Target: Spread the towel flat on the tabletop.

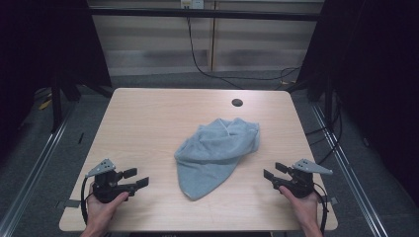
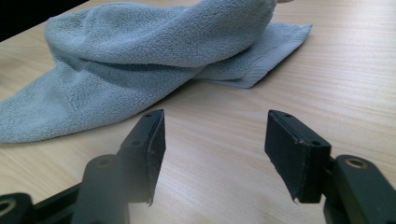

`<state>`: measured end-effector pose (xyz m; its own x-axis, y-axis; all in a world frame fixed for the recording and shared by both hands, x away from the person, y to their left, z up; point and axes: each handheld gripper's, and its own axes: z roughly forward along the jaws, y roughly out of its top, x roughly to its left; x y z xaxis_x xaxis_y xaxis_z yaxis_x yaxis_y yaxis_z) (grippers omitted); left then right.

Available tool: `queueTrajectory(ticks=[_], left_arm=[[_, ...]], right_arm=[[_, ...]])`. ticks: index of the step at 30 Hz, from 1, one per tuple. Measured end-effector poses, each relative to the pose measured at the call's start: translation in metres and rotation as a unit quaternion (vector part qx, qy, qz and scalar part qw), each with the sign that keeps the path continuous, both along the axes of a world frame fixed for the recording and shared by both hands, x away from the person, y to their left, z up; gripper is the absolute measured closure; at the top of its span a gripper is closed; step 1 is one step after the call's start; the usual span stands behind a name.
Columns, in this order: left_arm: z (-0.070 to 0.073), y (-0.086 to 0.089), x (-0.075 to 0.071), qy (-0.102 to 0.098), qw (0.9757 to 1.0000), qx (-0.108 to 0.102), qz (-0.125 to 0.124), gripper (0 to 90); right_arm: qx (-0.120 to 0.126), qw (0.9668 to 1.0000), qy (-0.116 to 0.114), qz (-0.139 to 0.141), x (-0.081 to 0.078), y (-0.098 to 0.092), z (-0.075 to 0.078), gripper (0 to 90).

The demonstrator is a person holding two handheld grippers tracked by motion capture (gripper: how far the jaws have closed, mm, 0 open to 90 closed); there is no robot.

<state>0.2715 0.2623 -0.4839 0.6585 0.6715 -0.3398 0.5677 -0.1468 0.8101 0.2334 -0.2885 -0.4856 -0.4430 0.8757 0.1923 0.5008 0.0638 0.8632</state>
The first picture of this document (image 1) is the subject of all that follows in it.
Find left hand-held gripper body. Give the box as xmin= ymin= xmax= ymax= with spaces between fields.
xmin=85 ymin=158 xmax=137 ymax=204

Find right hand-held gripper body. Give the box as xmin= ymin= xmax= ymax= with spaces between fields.
xmin=273 ymin=158 xmax=334 ymax=199

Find light blue towel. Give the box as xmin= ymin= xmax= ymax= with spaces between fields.
xmin=173 ymin=117 xmax=261 ymax=201

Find person's right hand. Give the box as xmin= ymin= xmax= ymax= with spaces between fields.
xmin=278 ymin=185 xmax=320 ymax=229

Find person's left hand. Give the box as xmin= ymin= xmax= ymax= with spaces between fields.
xmin=85 ymin=191 xmax=130 ymax=232

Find black stand leg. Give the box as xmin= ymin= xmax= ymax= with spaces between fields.
xmin=49 ymin=77 xmax=64 ymax=133

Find yellow floor object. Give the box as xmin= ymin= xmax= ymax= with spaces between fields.
xmin=38 ymin=98 xmax=53 ymax=112

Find black curtain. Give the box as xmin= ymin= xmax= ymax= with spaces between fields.
xmin=294 ymin=0 xmax=419 ymax=206
xmin=0 ymin=0 xmax=114 ymax=162

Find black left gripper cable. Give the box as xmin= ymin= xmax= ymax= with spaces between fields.
xmin=80 ymin=177 xmax=97 ymax=226

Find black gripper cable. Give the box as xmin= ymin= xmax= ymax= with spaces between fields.
xmin=80 ymin=177 xmax=97 ymax=226
xmin=312 ymin=182 xmax=330 ymax=235

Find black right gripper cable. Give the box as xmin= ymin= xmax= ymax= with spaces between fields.
xmin=312 ymin=182 xmax=330 ymax=235

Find metal floor rail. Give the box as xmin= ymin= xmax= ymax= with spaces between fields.
xmin=0 ymin=107 xmax=78 ymax=237
xmin=310 ymin=103 xmax=390 ymax=237

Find black floor cables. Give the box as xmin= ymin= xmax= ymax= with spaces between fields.
xmin=303 ymin=90 xmax=344 ymax=166

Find black hanging wall cable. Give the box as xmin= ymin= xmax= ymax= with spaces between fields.
xmin=186 ymin=15 xmax=301 ymax=91

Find black horizontal frame bar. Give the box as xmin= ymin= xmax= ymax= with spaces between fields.
xmin=89 ymin=7 xmax=321 ymax=23

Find white wall socket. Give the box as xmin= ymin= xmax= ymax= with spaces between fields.
xmin=180 ymin=0 xmax=206 ymax=10

